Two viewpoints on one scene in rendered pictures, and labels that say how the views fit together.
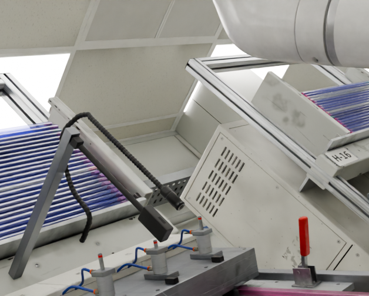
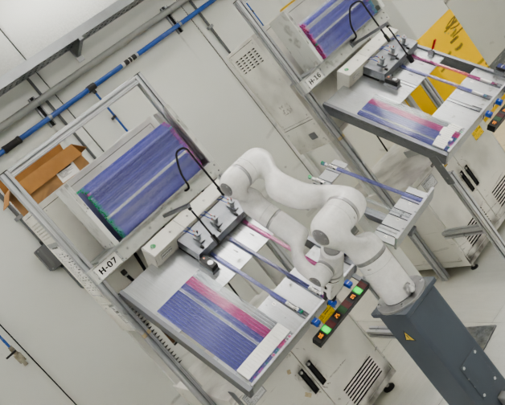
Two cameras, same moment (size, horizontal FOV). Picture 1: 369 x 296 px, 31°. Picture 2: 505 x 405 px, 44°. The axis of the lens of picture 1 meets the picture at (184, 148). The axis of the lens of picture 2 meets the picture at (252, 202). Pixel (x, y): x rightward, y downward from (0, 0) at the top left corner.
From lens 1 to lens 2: 2.05 m
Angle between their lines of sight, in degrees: 47
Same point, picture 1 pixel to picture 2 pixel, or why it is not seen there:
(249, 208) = (264, 80)
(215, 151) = (248, 47)
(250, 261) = not seen: hidden behind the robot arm
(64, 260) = (179, 202)
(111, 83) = not seen: outside the picture
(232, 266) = (241, 215)
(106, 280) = (199, 236)
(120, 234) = (199, 182)
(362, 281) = not seen: hidden behind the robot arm
